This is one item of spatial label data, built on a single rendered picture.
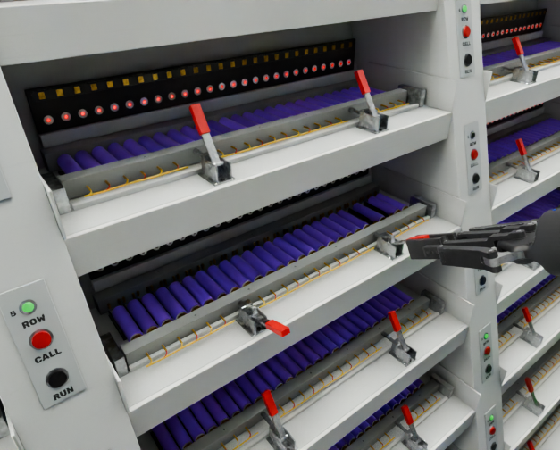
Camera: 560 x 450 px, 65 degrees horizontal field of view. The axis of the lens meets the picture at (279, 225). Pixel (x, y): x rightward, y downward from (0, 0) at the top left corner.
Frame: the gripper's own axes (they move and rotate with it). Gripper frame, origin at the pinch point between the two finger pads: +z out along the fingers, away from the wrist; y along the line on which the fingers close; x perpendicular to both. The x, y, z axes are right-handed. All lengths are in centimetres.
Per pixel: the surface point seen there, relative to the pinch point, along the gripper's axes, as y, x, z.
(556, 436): 58, -78, 27
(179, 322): -35.0, 3.2, 11.1
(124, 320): -40.3, 5.3, 15.7
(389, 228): 3.7, 2.2, 11.0
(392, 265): -2.3, -2.1, 6.6
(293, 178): -17.3, 15.8, 3.2
